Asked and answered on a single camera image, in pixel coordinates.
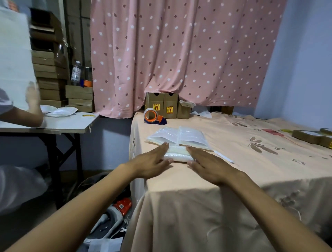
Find person's left forearm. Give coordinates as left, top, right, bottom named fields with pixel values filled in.
left=5, top=162, right=140, bottom=252

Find red and white vacuum cleaner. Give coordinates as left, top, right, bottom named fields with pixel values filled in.
left=89, top=197, right=133, bottom=240

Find red flat packet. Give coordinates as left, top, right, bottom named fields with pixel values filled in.
left=262, top=129, right=285, bottom=137

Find stack of flat cardboard boxes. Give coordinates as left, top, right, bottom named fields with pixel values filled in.
left=29, top=8, right=95, bottom=113

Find tall yellow-label cardboard box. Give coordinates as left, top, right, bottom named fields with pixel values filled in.
left=145, top=92, right=164, bottom=117
left=163, top=93, right=179, bottom=119

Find clear flat plastic packet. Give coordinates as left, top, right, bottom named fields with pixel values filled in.
left=146, top=127, right=181, bottom=146
left=178, top=126, right=211, bottom=150

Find pink dotted curtain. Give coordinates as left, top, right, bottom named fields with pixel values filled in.
left=89, top=0, right=287, bottom=119

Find white paper strip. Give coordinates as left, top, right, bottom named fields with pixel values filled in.
left=214, top=150, right=234, bottom=164

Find white padded mailer bag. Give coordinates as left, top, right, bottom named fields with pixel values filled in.
left=40, top=105, right=78, bottom=118

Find small plain cardboard box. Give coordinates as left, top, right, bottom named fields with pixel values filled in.
left=177, top=102, right=192, bottom=120

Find person's right hand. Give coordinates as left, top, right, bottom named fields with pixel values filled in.
left=185, top=145, right=244, bottom=186

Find person's right forearm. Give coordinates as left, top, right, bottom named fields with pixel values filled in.
left=220, top=173, right=332, bottom=252

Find orange tape dispenser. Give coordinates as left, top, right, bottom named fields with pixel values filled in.
left=143, top=108, right=168, bottom=125

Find white paper sheet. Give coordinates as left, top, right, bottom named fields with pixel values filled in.
left=82, top=236, right=124, bottom=252

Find white crumpled paper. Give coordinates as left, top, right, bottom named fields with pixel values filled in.
left=191, top=110, right=213, bottom=119

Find large white sheet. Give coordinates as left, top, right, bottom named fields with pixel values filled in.
left=0, top=6, right=36, bottom=110

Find large white bag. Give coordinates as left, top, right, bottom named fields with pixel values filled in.
left=0, top=165, right=49, bottom=216

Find person's left hand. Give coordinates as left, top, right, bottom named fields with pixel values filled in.
left=127, top=142, right=174, bottom=180

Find clear water bottle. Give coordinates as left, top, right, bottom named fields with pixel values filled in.
left=71, top=61, right=82, bottom=86

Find white folding side table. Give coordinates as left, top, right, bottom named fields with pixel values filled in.
left=0, top=112, right=100, bottom=210

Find peach floral tablecloth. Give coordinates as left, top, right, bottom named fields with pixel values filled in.
left=121, top=112, right=332, bottom=252

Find flat brown box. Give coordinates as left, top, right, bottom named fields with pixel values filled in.
left=292, top=129, right=324, bottom=145
left=319, top=128, right=332, bottom=150

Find thick white plastic packet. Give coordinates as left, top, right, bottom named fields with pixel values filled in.
left=162, top=145, right=194, bottom=163

